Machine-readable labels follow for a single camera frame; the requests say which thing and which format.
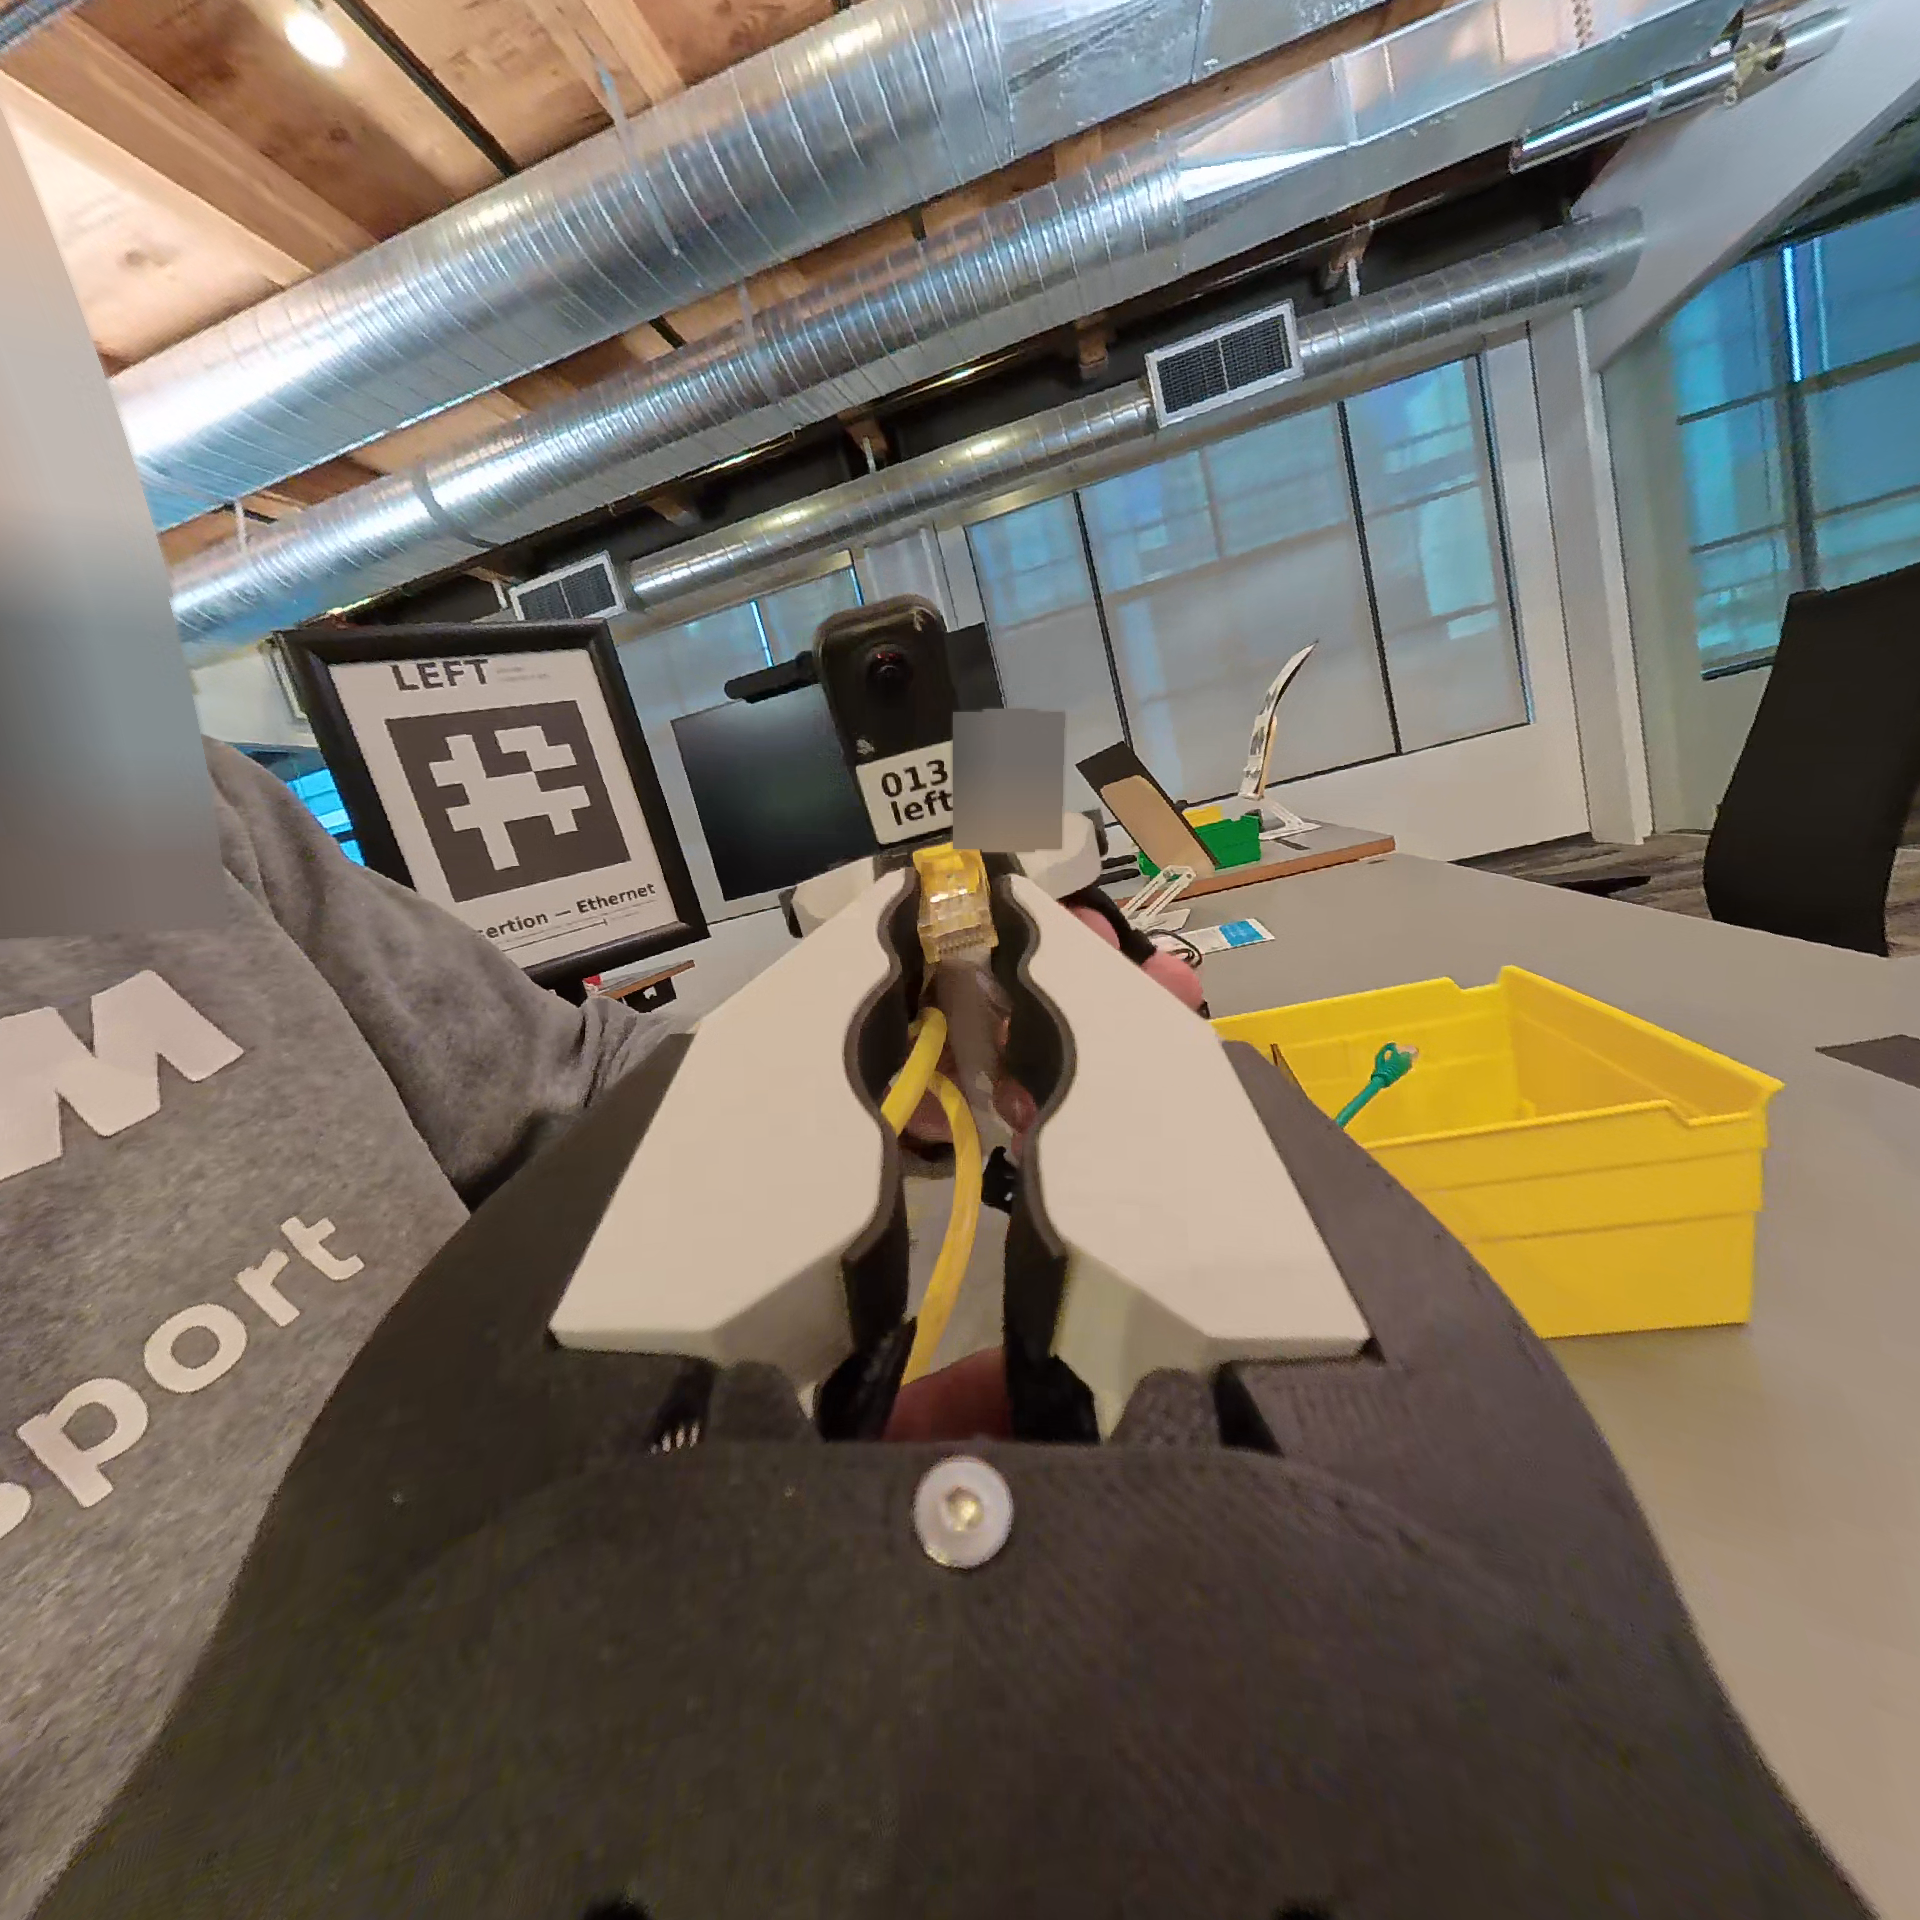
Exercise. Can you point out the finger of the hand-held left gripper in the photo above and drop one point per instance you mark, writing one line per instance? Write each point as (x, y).
(831, 903)
(1078, 858)

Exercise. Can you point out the yellow plastic bin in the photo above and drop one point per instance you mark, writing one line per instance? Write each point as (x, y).
(1576, 1199)

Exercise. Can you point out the person's left hand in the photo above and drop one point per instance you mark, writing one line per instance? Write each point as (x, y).
(1149, 953)

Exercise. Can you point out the silver metal pipe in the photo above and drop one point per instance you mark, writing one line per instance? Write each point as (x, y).
(1651, 91)

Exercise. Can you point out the black framed marker sign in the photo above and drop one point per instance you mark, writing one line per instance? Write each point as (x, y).
(497, 780)

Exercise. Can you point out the large glass window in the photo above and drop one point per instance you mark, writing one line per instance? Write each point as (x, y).
(1799, 450)
(1246, 601)

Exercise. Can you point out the person's right hand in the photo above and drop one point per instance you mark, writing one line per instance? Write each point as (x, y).
(959, 1395)

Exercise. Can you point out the silver ventilation duct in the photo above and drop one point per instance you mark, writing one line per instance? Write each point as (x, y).
(975, 460)
(603, 436)
(603, 255)

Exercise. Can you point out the white vent grille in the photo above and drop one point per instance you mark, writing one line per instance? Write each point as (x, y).
(1225, 360)
(566, 590)

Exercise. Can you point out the black office chair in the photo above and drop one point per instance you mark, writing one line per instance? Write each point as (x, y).
(1830, 780)

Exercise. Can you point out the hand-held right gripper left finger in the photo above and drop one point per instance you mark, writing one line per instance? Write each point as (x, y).
(735, 1188)

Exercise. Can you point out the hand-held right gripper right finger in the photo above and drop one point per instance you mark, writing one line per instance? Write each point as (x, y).
(1187, 1199)

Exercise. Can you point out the wooden stand board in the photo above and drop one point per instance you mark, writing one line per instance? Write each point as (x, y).
(1141, 810)

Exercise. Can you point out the green plastic bin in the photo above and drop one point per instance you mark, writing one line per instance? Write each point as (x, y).
(1225, 840)

